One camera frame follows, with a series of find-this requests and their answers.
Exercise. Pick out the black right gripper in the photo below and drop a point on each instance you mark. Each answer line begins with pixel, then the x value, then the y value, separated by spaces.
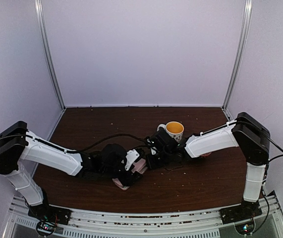
pixel 151 163

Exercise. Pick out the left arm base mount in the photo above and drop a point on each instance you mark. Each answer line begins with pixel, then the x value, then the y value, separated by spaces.
pixel 48 224

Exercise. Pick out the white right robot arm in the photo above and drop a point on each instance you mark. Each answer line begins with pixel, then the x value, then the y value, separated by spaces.
pixel 244 132

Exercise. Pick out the aluminium right corner post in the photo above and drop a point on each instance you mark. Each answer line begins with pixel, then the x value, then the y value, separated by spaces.
pixel 247 14

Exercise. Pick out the aluminium left corner post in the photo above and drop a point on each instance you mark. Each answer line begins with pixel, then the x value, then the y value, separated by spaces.
pixel 47 53

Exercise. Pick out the aluminium corner post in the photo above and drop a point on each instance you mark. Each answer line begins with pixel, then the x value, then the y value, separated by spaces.
pixel 47 53
pixel 247 14

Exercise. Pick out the pink glasses case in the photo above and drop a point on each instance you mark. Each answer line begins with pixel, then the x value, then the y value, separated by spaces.
pixel 126 179

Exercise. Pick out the red patterned ceramic bowl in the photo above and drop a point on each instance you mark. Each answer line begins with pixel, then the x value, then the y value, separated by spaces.
pixel 205 155

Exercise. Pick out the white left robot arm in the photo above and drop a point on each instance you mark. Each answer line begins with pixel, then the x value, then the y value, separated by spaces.
pixel 18 144

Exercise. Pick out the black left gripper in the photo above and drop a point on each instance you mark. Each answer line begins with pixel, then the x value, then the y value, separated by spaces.
pixel 131 179

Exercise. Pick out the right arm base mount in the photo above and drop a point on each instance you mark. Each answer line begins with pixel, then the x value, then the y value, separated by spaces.
pixel 242 217

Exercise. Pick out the white floral mug yellow inside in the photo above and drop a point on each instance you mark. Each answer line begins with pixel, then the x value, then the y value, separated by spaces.
pixel 174 129

